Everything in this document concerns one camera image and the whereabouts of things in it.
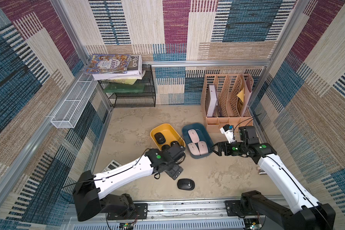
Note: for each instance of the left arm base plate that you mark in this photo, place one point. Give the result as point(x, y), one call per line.
point(139, 212)

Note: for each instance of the yellow plastic storage box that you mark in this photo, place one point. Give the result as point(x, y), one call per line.
point(169, 133)

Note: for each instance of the yellow paper in organizer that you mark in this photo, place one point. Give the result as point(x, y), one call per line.
point(240, 95)

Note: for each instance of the black wire shelf rack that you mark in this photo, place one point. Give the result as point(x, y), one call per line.
point(140, 94)

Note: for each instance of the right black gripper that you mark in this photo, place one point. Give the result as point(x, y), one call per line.
point(225, 148)

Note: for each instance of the small white pink device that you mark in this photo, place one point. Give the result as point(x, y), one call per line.
point(261, 172)

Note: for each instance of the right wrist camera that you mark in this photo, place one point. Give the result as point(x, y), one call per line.
point(228, 132)

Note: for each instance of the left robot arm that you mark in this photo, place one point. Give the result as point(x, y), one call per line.
point(92, 193)

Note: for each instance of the pink mouse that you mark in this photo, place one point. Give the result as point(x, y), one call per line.
point(193, 135)
point(193, 148)
point(203, 148)

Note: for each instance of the colourful picture book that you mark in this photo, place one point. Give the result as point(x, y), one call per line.
point(108, 64)

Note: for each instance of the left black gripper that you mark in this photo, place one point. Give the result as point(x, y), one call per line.
point(175, 173)

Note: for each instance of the green folder on shelf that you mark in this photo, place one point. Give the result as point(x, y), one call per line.
point(123, 88)

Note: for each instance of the pink desktop file organizer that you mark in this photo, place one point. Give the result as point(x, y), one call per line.
point(229, 110)

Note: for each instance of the black and white folio book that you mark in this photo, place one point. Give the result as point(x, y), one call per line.
point(134, 71)

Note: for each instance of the white wire mesh basket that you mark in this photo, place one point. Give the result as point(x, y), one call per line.
point(73, 106)

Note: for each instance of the white box in organizer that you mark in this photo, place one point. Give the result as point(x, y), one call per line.
point(211, 101)

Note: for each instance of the black mouse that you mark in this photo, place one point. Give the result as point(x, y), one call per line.
point(165, 147)
point(160, 138)
point(175, 143)
point(186, 184)

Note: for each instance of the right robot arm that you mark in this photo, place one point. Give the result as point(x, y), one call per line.
point(305, 212)

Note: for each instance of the teal plastic storage box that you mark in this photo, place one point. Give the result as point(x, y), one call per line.
point(203, 136)

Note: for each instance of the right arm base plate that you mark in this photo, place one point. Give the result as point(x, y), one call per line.
point(234, 208)

